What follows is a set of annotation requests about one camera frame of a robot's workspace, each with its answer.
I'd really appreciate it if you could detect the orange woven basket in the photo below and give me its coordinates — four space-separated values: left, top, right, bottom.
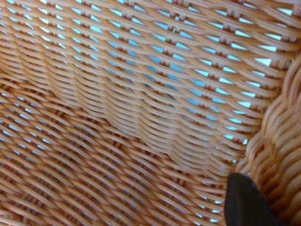
0 0 301 226

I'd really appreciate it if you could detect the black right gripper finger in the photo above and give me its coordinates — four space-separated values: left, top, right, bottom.
223 172 281 226

